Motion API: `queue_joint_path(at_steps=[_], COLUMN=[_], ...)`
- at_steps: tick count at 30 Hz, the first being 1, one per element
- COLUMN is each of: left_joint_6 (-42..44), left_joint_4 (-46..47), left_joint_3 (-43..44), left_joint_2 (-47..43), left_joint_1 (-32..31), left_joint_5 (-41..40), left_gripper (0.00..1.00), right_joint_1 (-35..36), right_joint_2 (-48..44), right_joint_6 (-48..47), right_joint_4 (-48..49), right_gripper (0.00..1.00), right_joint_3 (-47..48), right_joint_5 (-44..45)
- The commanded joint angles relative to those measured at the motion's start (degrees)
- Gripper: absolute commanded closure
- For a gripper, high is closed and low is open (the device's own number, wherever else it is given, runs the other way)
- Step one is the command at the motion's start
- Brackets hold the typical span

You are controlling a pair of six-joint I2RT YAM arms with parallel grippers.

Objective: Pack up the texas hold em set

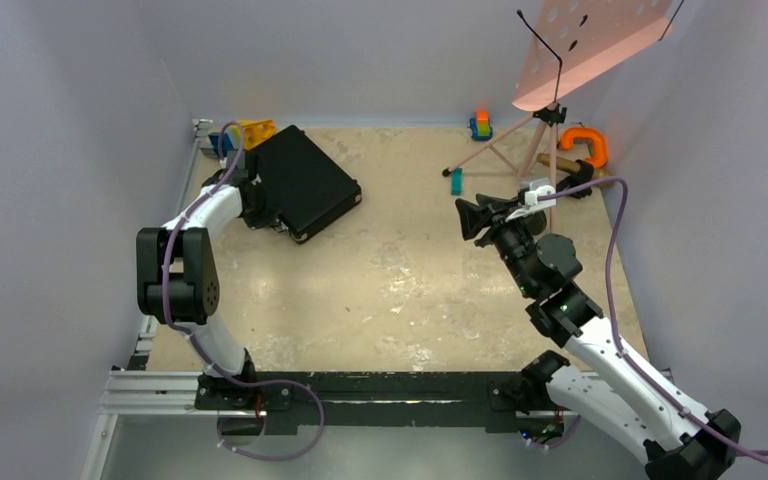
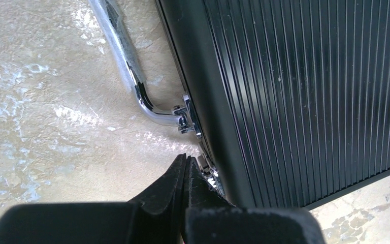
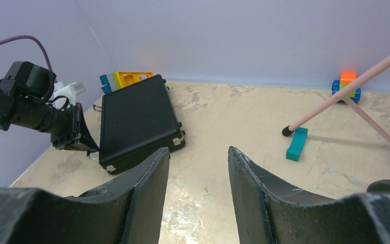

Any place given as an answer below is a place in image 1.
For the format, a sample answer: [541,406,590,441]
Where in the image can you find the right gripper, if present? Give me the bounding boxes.
[454,193,537,296]

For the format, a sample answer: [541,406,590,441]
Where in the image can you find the black poker chip case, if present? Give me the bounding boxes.
[246,125,362,244]

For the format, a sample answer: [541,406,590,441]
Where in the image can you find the wooden rolling pin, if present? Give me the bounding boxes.
[555,156,613,191]

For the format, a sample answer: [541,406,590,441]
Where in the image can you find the pink music stand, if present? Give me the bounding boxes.
[441,0,683,187]

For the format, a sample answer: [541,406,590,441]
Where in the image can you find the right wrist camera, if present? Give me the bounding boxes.
[505,177,557,222]

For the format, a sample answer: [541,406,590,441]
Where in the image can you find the teal block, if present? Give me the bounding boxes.
[450,168,463,196]

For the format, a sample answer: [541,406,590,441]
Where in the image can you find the blue yellow lego bricks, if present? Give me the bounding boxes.
[205,119,276,158]

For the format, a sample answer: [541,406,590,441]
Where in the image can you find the orange C-clamp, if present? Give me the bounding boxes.
[558,126,609,168]

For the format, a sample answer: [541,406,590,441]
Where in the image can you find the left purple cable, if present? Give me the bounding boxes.
[160,121,327,463]

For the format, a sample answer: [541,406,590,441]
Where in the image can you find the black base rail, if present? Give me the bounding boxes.
[194,371,559,435]

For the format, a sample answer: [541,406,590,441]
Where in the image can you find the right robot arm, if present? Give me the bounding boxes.
[455,195,741,479]

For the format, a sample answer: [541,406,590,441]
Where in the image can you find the purple cable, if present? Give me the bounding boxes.
[160,121,327,463]
[526,176,768,473]

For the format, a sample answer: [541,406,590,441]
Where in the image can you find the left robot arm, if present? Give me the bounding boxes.
[136,151,267,409]

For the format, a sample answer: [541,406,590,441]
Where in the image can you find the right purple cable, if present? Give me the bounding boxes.
[526,176,768,473]

